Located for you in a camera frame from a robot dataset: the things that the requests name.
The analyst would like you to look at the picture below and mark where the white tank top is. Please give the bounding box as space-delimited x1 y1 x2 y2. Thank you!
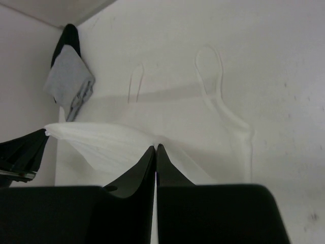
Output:
46 46 253 185

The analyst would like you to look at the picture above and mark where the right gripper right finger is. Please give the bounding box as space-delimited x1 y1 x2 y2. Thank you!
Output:
156 145 289 243

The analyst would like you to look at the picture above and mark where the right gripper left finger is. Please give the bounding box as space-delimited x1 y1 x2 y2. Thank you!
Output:
1 146 155 243

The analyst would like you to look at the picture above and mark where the folded black tank top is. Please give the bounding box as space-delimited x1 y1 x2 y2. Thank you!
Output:
50 23 81 68

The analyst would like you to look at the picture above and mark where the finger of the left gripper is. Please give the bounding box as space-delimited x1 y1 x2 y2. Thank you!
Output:
1 129 49 183

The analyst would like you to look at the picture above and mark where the folded grey tank top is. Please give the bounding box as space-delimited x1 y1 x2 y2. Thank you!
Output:
44 45 95 122

